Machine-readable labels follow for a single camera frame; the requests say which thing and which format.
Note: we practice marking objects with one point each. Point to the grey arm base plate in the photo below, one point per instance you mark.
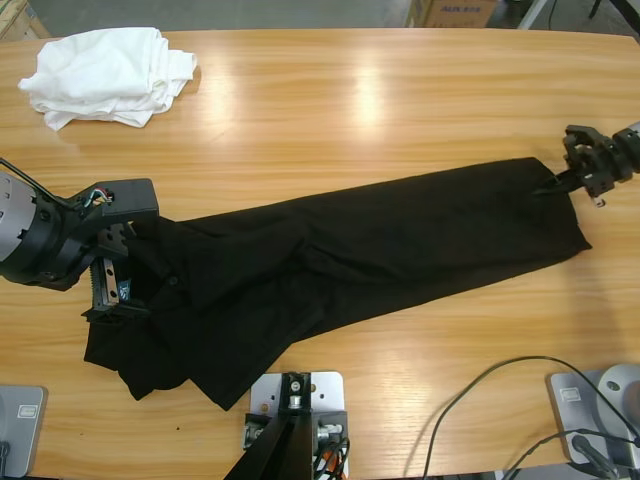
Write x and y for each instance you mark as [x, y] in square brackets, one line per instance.
[580, 405]
[22, 425]

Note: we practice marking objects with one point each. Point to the brown cardboard box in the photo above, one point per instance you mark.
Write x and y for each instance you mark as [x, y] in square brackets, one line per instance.
[20, 20]

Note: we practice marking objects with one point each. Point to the white printed cardboard box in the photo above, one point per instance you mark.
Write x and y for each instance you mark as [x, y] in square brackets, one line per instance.
[450, 12]

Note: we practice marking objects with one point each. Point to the grey metal stand leg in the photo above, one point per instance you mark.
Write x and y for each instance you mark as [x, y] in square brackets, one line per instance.
[532, 12]

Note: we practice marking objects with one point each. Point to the white mount block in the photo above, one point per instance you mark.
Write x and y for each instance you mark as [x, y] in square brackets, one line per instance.
[327, 390]

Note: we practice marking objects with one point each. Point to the dark camera post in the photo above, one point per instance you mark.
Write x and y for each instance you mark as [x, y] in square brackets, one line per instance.
[280, 450]

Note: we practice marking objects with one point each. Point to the black metal corner bracket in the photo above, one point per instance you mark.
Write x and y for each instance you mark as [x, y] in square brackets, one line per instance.
[332, 430]
[255, 430]

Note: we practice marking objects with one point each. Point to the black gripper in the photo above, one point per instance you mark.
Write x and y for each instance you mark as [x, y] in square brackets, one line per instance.
[605, 162]
[55, 250]

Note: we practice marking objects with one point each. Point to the white folded shirt pile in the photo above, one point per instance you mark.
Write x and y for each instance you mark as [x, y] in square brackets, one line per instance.
[110, 75]

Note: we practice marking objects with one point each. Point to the black tripod leg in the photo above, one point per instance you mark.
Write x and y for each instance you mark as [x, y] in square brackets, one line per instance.
[620, 10]

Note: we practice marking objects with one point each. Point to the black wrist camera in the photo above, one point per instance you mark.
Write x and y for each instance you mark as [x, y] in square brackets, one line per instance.
[582, 131]
[130, 197]

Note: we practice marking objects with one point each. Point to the black polo shirt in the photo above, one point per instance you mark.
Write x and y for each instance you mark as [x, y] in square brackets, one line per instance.
[350, 250]

